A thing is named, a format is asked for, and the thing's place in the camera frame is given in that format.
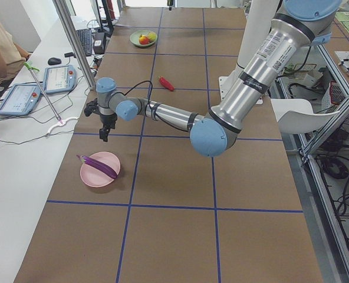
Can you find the pink plate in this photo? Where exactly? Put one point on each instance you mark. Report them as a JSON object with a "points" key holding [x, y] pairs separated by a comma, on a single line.
{"points": [[95, 178]]}

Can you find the black computer mouse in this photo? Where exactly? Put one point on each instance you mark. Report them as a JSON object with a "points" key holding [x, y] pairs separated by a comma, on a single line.
{"points": [[54, 61]]}

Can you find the green plate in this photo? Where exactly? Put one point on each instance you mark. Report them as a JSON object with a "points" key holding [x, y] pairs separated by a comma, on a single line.
{"points": [[134, 37]]}

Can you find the aluminium frame post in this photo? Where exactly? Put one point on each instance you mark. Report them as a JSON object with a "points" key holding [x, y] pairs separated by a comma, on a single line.
{"points": [[69, 29]]}

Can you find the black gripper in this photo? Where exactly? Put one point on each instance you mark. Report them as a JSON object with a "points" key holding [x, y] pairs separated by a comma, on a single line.
{"points": [[108, 120]]}

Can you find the far blue teach pendant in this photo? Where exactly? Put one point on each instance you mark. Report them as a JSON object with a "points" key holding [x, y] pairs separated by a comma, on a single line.
{"points": [[59, 78]]}

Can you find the near blue teach pendant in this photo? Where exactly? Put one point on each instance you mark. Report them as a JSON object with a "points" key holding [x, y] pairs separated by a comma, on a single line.
{"points": [[20, 100]]}

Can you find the blue teach pendant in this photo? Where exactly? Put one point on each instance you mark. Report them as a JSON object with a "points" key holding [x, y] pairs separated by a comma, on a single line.
{"points": [[20, 100], [59, 78]]}

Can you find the yellow pink peach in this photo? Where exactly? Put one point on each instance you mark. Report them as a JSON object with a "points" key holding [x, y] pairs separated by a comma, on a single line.
{"points": [[152, 36]]}

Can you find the reacher grabber stick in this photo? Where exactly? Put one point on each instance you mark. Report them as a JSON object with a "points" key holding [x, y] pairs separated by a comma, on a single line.
{"points": [[60, 121]]}

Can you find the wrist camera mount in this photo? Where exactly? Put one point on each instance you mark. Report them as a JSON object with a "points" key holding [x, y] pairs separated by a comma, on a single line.
{"points": [[91, 108]]}

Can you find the black keyboard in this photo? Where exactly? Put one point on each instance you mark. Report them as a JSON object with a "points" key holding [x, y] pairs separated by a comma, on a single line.
{"points": [[85, 38]]}

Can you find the purple eggplant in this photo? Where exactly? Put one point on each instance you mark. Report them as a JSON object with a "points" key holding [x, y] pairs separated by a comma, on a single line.
{"points": [[106, 169]]}

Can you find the white chair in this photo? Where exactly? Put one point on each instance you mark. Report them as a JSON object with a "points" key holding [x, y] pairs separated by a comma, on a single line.
{"points": [[296, 116]]}

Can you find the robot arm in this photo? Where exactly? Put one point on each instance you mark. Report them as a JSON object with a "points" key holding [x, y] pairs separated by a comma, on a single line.
{"points": [[275, 30]]}

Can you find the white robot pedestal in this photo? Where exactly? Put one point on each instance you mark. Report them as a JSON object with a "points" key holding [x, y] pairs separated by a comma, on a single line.
{"points": [[242, 53]]}

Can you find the red chili pepper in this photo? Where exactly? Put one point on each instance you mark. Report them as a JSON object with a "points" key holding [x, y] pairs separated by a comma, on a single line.
{"points": [[166, 84]]}

